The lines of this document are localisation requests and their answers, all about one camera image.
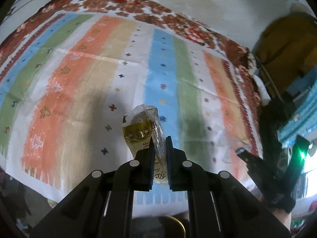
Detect gold yellow snack packet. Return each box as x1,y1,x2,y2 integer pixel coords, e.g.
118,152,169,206
122,104,168,184

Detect person's right hand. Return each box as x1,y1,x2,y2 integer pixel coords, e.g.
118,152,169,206
271,208,291,230

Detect black bin with yellow rim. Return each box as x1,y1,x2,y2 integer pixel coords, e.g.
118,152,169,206
158,216,186,238

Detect blue cartoon curtain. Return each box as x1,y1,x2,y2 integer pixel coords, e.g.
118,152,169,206
277,68,316,147

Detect black hanging garment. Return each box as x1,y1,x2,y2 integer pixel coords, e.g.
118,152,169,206
259,92,296,173

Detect striped colourful bed mat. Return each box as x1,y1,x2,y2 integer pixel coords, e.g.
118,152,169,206
0,11,263,205

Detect red floral blanket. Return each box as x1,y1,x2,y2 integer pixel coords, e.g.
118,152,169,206
0,0,263,110

